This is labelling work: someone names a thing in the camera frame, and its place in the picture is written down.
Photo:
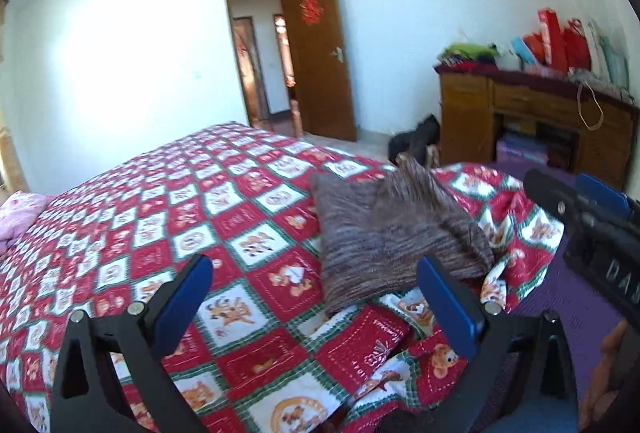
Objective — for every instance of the red paper door decoration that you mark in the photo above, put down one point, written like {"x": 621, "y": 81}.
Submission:
{"x": 312, "y": 10}

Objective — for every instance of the pink pillow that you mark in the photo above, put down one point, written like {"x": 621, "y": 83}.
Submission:
{"x": 20, "y": 213}

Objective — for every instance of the green folded cloth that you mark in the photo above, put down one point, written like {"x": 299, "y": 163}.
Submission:
{"x": 470, "y": 48}

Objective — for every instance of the purple box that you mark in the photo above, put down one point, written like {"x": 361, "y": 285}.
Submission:
{"x": 520, "y": 150}

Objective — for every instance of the red checked printed quilt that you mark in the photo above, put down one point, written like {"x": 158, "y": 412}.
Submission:
{"x": 240, "y": 213}

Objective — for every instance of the curved wooden headboard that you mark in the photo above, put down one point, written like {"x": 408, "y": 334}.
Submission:
{"x": 10, "y": 163}

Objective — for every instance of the purple floor mat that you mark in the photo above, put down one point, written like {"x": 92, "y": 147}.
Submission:
{"x": 590, "y": 308}

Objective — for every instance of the brown wooden door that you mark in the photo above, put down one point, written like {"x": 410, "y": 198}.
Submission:
{"x": 320, "y": 63}

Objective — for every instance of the brown knitted sweater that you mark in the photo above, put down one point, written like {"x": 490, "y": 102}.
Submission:
{"x": 380, "y": 233}

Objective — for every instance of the wide red gift bag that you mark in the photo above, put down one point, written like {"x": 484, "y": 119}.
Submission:
{"x": 577, "y": 45}

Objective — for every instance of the blue gift bag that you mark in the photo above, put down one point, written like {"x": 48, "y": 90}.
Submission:
{"x": 522, "y": 50}

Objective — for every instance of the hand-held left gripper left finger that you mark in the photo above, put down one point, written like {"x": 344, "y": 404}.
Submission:
{"x": 182, "y": 303}

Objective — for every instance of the tall red gift bag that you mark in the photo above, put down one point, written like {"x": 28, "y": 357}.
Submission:
{"x": 552, "y": 43}

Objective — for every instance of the black bag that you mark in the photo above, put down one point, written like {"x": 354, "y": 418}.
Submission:
{"x": 415, "y": 138}

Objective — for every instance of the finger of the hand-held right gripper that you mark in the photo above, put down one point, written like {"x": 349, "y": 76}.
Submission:
{"x": 550, "y": 193}
{"x": 600, "y": 193}

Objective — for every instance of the brown wooden desk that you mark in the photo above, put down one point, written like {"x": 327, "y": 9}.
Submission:
{"x": 520, "y": 98}

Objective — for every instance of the person's right hand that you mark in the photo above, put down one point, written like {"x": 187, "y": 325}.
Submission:
{"x": 607, "y": 363}

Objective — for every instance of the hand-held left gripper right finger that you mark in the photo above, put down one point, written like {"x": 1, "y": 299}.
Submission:
{"x": 445, "y": 303}

